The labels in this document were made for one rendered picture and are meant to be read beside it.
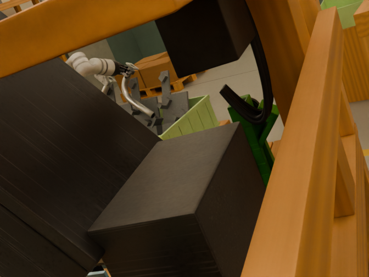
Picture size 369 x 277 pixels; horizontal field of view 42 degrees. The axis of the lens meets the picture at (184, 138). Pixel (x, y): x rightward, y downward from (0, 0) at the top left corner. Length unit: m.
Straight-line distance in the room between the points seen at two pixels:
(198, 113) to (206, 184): 1.47
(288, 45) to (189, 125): 1.14
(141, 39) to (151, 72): 3.02
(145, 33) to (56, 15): 9.48
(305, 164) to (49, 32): 0.33
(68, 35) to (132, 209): 0.40
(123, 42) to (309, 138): 9.16
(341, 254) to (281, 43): 0.45
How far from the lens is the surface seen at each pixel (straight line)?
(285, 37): 1.00
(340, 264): 1.05
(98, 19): 0.34
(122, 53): 9.61
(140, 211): 0.69
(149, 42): 9.85
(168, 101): 2.20
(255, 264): 0.43
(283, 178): 0.55
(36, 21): 0.37
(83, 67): 2.02
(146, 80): 7.07
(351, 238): 1.10
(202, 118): 2.17
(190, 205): 0.65
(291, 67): 1.02
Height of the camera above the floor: 1.52
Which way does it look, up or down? 18 degrees down
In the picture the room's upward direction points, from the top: 23 degrees counter-clockwise
